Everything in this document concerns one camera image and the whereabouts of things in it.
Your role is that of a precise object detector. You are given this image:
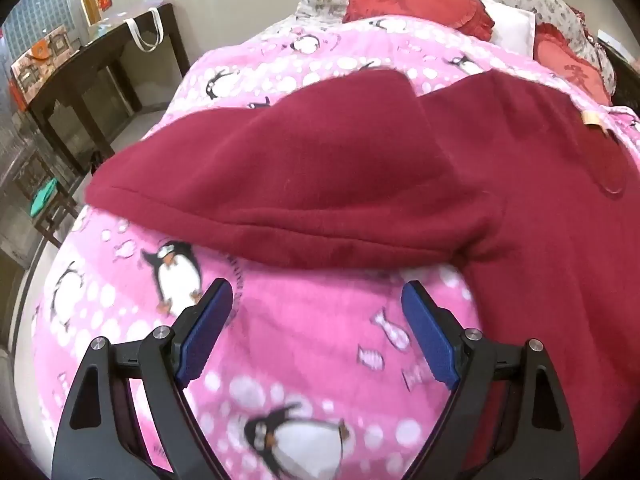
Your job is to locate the pink penguin printed blanket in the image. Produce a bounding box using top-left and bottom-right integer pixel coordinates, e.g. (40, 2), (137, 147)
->
(30, 16), (640, 480)

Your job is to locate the white pillow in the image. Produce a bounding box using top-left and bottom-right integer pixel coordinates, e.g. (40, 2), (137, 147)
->
(475, 0), (537, 56)

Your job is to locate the small red heart cushion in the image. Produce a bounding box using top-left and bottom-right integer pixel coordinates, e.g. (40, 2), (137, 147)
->
(532, 22), (613, 106)

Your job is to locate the glass block window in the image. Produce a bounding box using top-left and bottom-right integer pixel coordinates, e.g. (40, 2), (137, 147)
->
(0, 0), (81, 56)

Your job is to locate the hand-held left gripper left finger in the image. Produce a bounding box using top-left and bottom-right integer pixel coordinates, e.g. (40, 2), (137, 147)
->
(51, 278), (234, 480)

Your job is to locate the wooden stool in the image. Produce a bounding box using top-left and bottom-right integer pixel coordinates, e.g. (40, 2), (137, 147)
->
(10, 150), (81, 248)

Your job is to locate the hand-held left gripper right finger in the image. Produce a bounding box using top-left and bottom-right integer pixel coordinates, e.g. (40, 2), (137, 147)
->
(401, 280), (581, 480)

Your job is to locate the dark wooden table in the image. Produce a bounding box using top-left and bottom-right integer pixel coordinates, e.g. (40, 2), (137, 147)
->
(25, 2), (192, 176)

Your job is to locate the box of framed pictures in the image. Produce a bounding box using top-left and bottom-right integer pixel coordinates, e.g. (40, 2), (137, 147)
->
(10, 24), (81, 96)

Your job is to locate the white tote bag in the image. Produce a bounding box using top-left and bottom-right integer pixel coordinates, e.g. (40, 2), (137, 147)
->
(123, 7), (165, 52)

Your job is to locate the maroon fleece garment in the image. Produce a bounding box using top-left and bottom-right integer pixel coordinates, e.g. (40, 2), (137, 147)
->
(85, 67), (640, 480)

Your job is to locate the green cloth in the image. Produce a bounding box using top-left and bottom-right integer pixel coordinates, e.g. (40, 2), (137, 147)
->
(29, 177), (60, 217)

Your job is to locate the dark carved headboard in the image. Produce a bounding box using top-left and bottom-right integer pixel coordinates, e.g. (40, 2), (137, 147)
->
(597, 30), (640, 106)

